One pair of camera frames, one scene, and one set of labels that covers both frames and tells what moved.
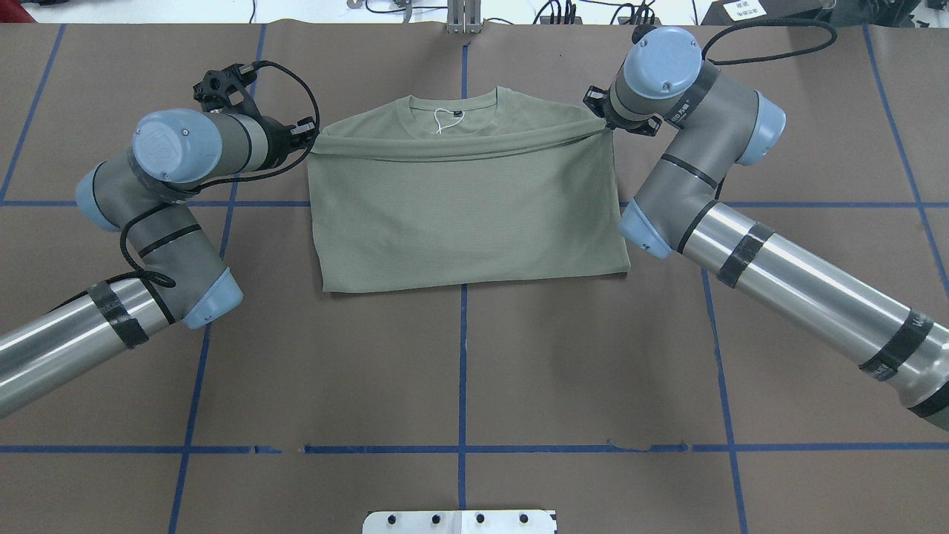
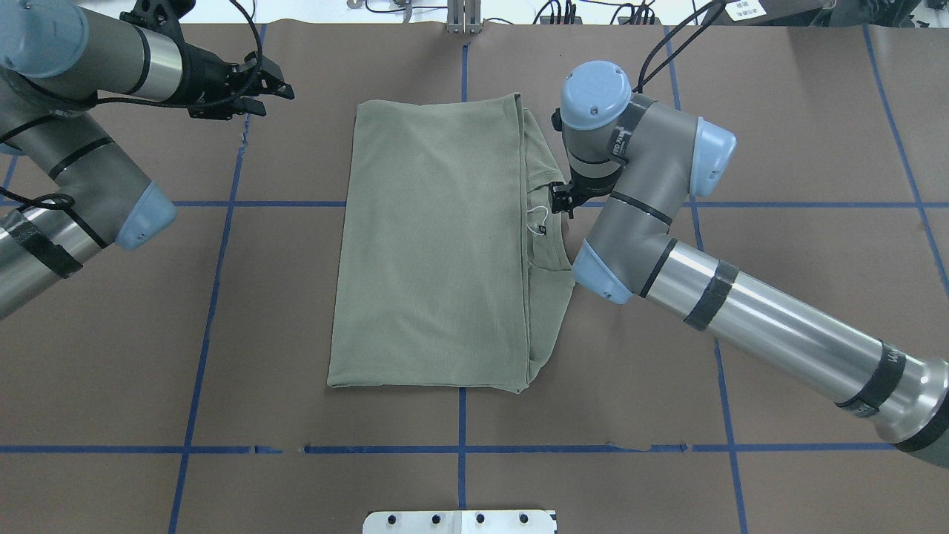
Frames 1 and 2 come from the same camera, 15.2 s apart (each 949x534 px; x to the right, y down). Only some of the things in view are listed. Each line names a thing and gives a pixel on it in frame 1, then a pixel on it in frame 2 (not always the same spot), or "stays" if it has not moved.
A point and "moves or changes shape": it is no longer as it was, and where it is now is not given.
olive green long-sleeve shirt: x=493 y=187 moves or changes shape
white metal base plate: x=460 y=522 stays
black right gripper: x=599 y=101 → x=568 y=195
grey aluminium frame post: x=464 y=17 stays
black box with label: x=732 y=12 stays
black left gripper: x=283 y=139 → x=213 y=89
